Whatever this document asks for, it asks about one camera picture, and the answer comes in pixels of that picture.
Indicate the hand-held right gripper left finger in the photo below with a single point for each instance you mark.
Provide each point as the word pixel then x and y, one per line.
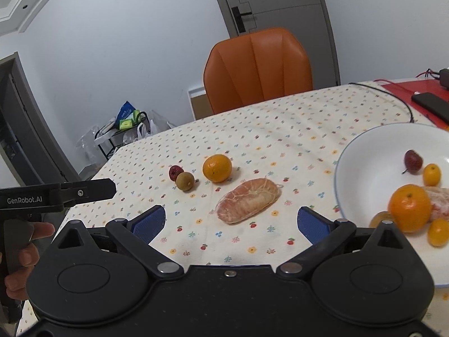
pixel 149 224

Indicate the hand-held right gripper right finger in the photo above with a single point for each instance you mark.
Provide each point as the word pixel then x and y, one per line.
pixel 314 224

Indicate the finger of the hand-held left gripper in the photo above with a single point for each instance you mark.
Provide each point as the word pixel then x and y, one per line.
pixel 87 190

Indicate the small green-brown fruit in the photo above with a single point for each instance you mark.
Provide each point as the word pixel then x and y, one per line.
pixel 378 218
pixel 185 181

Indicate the white plate with blue rim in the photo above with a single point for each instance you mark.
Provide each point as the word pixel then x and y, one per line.
pixel 371 168

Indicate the large orange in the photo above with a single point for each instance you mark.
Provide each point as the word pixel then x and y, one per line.
pixel 409 207
pixel 217 168

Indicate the small dark red fruit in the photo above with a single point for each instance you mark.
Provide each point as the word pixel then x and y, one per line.
pixel 413 162
pixel 174 172

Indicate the small yellow kumquat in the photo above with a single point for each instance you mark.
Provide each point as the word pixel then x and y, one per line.
pixel 438 232
pixel 431 174

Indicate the peeled pomelo segment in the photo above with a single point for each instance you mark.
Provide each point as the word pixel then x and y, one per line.
pixel 440 203
pixel 247 202

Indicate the person's left hand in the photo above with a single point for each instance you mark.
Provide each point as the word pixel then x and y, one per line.
pixel 26 256

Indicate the clear plastic bag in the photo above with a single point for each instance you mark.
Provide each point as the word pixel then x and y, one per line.
pixel 89 144

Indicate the black metal shelf rack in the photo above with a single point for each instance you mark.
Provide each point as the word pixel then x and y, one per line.
pixel 112 140

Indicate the green packet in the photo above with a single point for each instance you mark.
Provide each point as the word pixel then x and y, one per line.
pixel 127 123

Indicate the white plastic bag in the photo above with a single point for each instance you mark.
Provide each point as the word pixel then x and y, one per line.
pixel 143 130

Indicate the blue bag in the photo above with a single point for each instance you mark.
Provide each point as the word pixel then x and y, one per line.
pixel 126 110

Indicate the floral white tablecloth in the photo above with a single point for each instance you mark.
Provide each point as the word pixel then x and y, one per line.
pixel 280 130

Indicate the white framed beige board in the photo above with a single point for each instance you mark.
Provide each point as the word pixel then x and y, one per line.
pixel 198 103

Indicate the red table mat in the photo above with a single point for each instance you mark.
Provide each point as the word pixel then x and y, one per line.
pixel 403 89

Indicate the orange leather chair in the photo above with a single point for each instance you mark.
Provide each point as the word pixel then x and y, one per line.
pixel 258 70

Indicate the black smartphone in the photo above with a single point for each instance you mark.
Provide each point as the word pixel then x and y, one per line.
pixel 433 105

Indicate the black charger plug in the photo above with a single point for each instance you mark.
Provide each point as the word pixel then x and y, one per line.
pixel 444 76

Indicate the grey door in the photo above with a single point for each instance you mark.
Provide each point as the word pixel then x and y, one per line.
pixel 280 3

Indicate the dark grey door frame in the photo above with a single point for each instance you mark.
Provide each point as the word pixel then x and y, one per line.
pixel 31 130

